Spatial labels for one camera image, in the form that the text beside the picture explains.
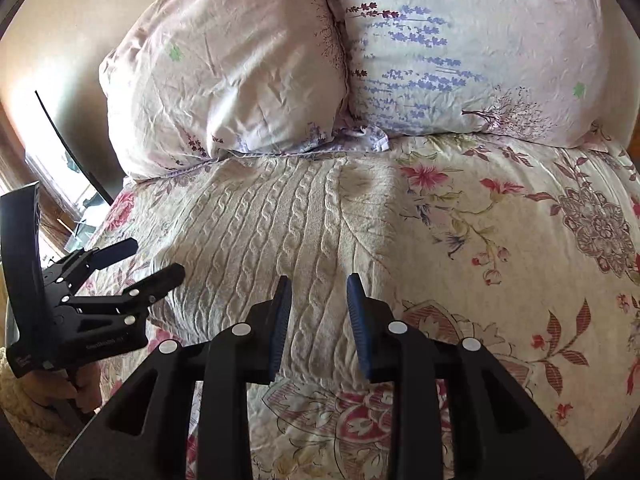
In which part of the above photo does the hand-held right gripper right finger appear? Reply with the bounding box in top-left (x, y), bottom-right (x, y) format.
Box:
top-left (346, 272), bottom-right (586, 480)

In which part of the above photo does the person's left forearm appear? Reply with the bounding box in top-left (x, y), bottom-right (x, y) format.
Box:
top-left (0, 350), bottom-right (63, 433)

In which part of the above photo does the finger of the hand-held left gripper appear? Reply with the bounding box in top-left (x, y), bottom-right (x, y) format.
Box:
top-left (45, 238), bottom-right (140, 294)
top-left (62, 262), bottom-right (187, 329)

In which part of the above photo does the glass side table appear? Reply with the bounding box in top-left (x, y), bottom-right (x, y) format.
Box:
top-left (34, 89), bottom-right (117, 253)

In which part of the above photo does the pale pink floral pillow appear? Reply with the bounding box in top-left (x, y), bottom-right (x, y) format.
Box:
top-left (99, 0), bottom-right (351, 181)

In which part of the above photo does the floral bed blanket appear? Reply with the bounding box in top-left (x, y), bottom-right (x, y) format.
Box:
top-left (75, 132), bottom-right (640, 480)

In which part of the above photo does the beige cable-knit sweater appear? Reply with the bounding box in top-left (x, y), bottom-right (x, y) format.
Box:
top-left (142, 152), bottom-right (418, 401)

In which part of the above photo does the person's left hand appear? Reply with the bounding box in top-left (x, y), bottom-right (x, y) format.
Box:
top-left (22, 367), bottom-right (101, 413)

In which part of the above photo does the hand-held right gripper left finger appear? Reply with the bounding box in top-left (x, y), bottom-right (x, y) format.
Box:
top-left (55, 275), bottom-right (293, 480)

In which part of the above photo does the lavender print pillow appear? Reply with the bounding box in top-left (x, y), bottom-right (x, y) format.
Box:
top-left (315, 0), bottom-right (613, 153)

